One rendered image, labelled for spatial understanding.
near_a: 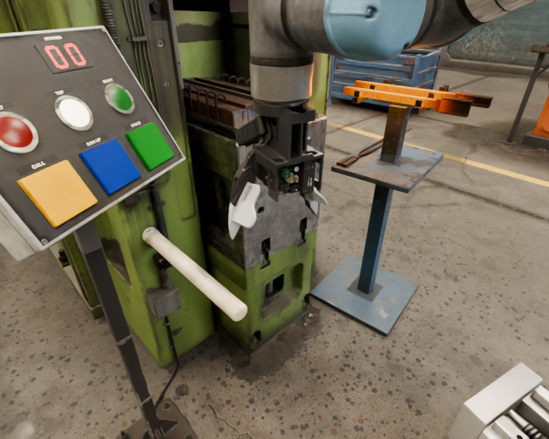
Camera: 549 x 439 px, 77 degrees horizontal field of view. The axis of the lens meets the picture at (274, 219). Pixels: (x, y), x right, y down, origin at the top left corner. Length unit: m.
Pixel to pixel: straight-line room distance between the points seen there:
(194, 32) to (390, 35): 1.20
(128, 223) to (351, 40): 0.89
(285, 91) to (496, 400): 0.50
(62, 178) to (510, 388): 0.71
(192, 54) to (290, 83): 1.08
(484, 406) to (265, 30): 0.55
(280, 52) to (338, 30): 0.10
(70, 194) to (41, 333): 1.37
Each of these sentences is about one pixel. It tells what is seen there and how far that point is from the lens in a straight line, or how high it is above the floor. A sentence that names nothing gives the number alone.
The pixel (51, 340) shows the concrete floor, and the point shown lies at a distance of 1.85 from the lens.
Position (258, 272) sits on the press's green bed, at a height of 0.43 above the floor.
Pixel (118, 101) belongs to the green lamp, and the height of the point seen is 1.09.
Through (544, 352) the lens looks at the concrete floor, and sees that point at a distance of 1.91.
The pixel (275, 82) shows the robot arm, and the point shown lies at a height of 1.16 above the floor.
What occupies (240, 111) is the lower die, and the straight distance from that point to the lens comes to 1.01.
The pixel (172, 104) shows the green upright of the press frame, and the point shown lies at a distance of 1.06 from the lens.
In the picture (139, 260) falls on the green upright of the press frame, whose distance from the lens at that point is 1.18.
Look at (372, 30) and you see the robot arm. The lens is 0.32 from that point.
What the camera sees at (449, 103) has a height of 0.98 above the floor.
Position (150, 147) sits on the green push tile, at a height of 1.01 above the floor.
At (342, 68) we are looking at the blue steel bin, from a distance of 5.05.
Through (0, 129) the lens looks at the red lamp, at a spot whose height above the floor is 1.10.
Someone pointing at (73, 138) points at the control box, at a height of 1.06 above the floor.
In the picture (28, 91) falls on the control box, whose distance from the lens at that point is 0.64.
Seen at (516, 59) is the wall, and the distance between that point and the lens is 8.53.
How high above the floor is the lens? 1.24
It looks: 32 degrees down
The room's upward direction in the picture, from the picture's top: straight up
